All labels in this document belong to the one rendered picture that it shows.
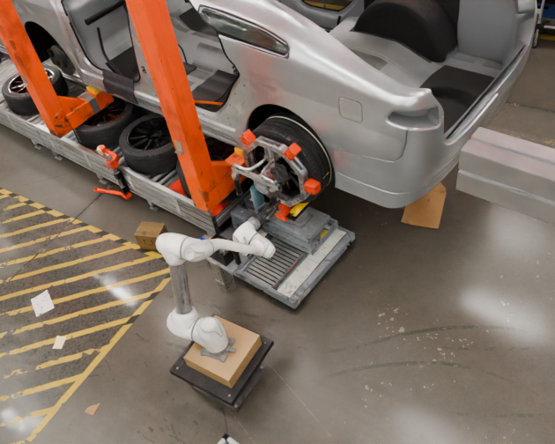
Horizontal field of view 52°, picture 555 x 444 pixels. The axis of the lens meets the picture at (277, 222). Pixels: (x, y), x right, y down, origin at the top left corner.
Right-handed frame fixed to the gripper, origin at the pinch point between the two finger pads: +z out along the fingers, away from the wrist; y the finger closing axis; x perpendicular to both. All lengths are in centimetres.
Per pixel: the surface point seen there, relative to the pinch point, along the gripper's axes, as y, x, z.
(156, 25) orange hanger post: -61, 121, -8
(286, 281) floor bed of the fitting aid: 5, -75, -8
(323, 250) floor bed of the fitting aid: 11, -75, 33
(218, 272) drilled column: -33, -56, -39
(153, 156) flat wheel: -156, -34, 17
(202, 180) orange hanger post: -61, 1, -9
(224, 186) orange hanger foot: -61, -20, 9
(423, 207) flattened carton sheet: 51, -82, 120
